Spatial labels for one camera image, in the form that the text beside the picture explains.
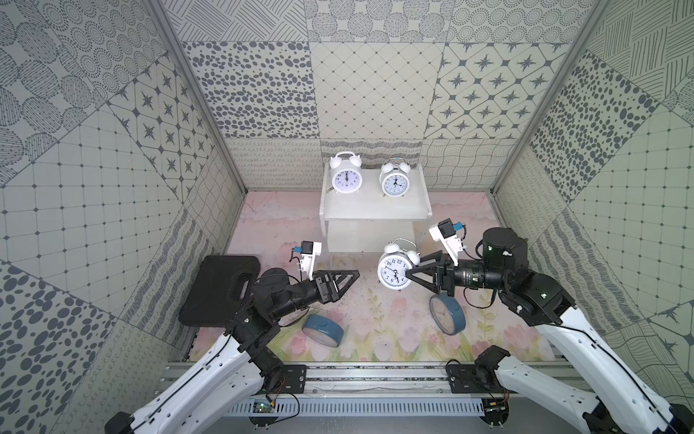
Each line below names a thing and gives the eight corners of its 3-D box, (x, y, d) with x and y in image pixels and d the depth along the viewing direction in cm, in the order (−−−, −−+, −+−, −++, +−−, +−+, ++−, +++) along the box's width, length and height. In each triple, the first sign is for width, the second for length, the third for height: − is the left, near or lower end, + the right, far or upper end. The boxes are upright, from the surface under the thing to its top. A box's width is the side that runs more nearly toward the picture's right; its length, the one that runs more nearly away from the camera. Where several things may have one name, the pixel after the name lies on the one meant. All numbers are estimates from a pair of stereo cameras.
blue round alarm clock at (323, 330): (306, 336, 84) (299, 324, 74) (315, 322, 87) (310, 307, 77) (336, 354, 81) (333, 343, 71) (344, 338, 84) (342, 325, 74)
